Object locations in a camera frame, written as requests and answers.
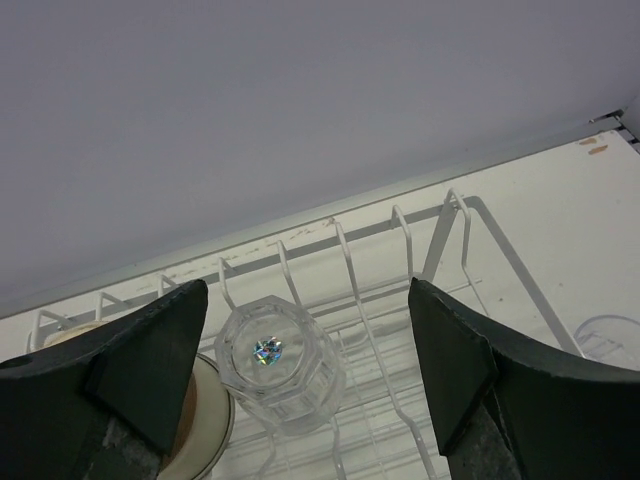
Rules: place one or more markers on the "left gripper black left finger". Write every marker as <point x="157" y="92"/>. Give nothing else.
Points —
<point x="105" y="404"/>

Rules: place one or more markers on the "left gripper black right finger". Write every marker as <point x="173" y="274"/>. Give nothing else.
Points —
<point x="506" y="406"/>

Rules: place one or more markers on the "clear faceted glass cup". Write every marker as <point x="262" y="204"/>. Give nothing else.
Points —
<point x="281" y="366"/>

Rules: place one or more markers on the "clear ribbed glass cup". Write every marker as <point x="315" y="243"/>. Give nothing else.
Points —
<point x="610" y="339"/>

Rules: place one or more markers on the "white wire dish rack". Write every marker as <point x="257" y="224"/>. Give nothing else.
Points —
<point x="352" y="273"/>

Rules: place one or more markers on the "cream and brown cup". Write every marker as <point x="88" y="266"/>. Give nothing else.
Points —
<point x="205" y="425"/>

